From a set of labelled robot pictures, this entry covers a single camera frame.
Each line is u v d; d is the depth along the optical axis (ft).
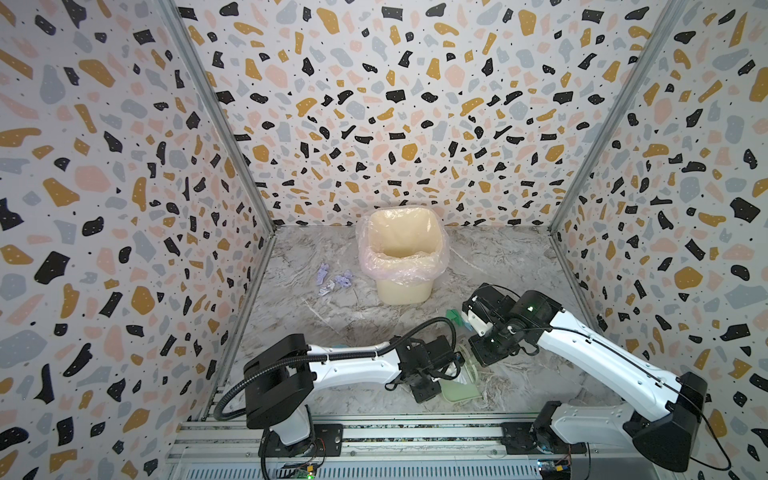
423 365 2.02
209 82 2.68
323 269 3.50
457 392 2.66
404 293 3.12
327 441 2.41
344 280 3.39
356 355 1.66
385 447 2.40
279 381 1.40
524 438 2.42
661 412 1.30
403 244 3.36
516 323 1.63
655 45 2.50
